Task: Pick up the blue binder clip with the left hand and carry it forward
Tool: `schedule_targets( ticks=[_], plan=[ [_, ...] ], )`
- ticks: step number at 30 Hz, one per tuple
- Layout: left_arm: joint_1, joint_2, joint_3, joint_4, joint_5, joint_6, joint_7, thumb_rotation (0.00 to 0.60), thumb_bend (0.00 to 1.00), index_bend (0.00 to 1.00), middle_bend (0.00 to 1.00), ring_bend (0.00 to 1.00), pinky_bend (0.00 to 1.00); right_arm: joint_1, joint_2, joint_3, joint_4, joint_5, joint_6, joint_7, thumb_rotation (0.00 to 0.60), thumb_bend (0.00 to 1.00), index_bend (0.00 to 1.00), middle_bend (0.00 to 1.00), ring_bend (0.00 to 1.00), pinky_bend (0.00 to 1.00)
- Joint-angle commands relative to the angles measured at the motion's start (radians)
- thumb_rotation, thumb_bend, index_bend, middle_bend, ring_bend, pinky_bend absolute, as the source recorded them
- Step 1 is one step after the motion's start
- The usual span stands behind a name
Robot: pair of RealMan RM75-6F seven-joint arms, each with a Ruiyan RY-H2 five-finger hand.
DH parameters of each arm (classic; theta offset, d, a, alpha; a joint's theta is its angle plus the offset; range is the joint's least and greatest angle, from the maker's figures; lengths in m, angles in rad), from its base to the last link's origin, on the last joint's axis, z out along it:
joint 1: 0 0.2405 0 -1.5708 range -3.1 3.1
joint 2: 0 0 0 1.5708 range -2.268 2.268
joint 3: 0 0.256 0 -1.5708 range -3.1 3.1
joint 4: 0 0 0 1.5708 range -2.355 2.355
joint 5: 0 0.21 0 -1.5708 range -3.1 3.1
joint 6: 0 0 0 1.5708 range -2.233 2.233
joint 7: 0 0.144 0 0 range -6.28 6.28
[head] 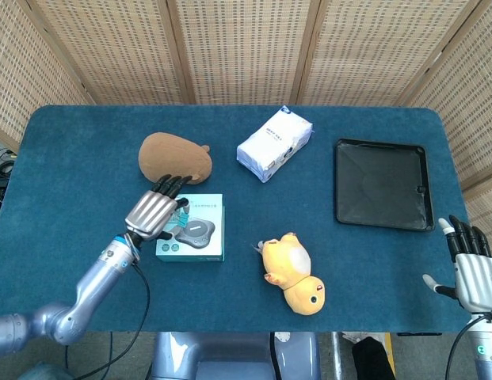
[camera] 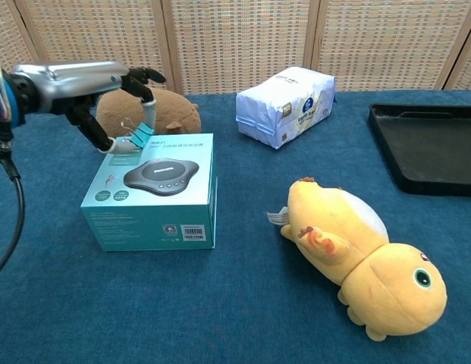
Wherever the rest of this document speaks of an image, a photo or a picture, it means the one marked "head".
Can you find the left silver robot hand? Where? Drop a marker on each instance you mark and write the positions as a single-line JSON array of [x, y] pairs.
[[150, 213]]

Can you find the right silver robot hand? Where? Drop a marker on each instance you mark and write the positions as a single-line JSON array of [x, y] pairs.
[[475, 277]]

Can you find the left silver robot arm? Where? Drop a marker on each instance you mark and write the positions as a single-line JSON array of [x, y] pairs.
[[95, 281]]

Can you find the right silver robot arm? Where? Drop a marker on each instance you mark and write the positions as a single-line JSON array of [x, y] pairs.
[[487, 352]]

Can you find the teal Philips speaker box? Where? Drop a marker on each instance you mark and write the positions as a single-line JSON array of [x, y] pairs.
[[206, 245]]

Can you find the brown plush toy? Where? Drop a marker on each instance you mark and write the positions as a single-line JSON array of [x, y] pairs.
[[170, 158]]

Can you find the blue felt table cover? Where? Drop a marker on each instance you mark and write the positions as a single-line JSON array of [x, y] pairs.
[[237, 206]]

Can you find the black plastic tray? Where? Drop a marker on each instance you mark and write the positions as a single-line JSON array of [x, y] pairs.
[[382, 186]]

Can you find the black cloth bundle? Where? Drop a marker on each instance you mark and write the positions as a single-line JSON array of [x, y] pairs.
[[370, 356]]

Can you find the white tissue pack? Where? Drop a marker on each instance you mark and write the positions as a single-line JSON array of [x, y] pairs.
[[269, 142]]

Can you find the yellow plush chick toy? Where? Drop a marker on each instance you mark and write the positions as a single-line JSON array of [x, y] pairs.
[[293, 265]]

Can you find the metal table leg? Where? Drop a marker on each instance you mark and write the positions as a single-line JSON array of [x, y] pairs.
[[336, 356]]

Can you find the silver-blue robot torso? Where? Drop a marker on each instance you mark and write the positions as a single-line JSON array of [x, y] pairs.
[[229, 356]]

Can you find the woven bamboo folding screen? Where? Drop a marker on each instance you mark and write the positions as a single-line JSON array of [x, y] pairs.
[[245, 47]]

